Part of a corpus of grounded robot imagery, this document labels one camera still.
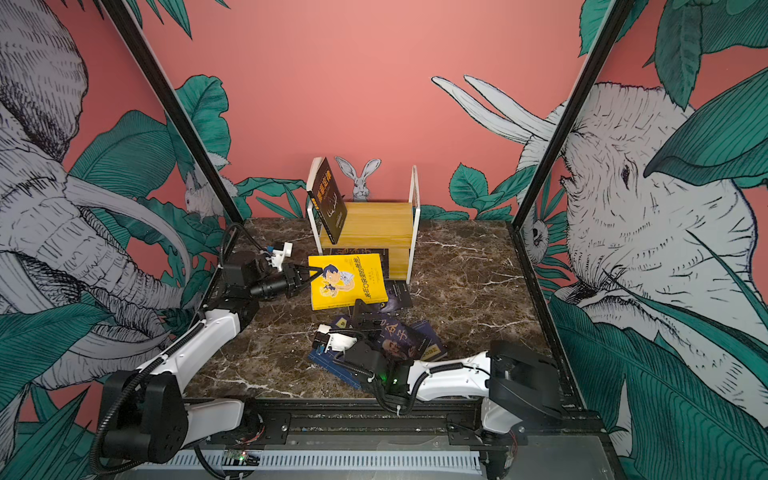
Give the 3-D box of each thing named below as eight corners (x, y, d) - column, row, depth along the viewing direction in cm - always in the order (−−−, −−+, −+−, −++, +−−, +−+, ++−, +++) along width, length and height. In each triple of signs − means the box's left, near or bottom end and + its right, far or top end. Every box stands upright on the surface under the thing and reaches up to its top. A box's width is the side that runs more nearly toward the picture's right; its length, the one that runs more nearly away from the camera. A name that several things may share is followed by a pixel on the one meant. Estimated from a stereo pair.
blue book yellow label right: (421, 365, 87) (422, 361, 84) (407, 329, 94) (408, 324, 91) (446, 357, 88) (448, 353, 86) (431, 322, 96) (432, 317, 93)
